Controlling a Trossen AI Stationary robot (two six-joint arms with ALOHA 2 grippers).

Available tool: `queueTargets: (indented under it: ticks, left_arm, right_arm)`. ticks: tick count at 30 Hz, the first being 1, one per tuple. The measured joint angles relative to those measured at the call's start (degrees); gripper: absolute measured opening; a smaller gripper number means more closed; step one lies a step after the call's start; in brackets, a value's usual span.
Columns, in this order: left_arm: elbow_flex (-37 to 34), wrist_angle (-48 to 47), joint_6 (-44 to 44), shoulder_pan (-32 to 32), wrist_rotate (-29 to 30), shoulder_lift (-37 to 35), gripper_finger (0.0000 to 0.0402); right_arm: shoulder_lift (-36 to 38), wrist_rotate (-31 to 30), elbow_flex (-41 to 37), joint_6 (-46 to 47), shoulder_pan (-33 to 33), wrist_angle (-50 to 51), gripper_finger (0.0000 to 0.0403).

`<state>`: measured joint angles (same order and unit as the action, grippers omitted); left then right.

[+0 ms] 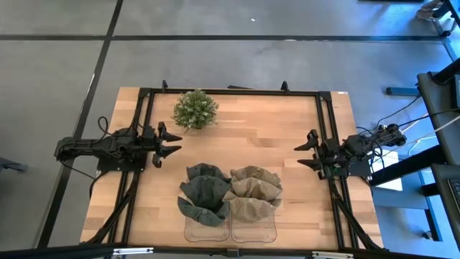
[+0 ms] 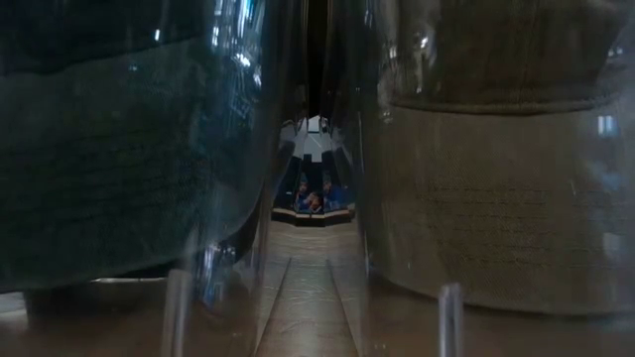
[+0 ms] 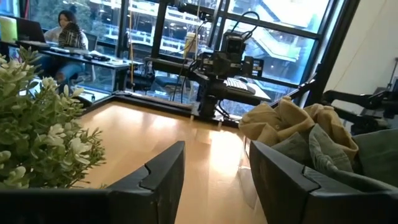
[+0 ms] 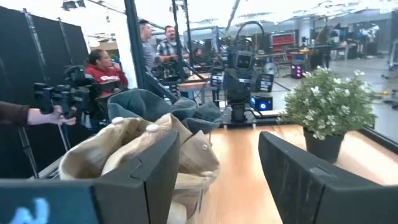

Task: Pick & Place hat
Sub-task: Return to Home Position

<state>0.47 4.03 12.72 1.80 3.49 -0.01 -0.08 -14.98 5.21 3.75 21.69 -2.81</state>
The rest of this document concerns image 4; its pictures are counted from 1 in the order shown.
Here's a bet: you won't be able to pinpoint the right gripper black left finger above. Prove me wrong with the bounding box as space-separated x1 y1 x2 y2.
0 130 181 224

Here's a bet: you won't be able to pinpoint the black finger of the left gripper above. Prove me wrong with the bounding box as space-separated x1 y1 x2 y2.
210 66 225 88
257 73 275 93

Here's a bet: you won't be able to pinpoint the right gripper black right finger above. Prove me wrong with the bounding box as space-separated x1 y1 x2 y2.
258 131 398 224

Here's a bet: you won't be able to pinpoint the round grey fan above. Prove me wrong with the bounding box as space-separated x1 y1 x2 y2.
263 62 279 77

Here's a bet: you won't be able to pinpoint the black computer tower lit fans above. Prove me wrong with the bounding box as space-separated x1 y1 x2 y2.
249 93 274 111
290 62 304 78

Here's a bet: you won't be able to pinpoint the person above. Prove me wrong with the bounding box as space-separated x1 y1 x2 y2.
83 49 129 96
0 101 77 127
138 19 160 75
192 47 205 65
155 25 189 65

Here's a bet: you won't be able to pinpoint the red display board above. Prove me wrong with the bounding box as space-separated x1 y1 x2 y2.
270 32 296 47

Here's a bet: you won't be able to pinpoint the artificial potted plant white flowers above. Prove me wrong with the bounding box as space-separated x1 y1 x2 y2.
276 67 379 164

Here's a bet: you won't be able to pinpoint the black tripod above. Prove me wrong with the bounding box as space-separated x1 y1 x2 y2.
17 123 72 180

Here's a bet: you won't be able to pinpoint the black partition panel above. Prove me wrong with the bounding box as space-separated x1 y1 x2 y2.
0 6 90 180

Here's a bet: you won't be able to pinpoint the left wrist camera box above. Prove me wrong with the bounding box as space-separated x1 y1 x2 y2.
233 49 255 71

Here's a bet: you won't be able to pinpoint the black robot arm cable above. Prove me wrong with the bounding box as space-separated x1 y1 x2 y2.
233 21 266 54

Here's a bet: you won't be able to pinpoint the black frame post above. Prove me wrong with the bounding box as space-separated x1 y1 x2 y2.
123 0 149 91

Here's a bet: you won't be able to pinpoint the black leader arm handle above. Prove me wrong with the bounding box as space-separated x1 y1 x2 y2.
33 64 102 121

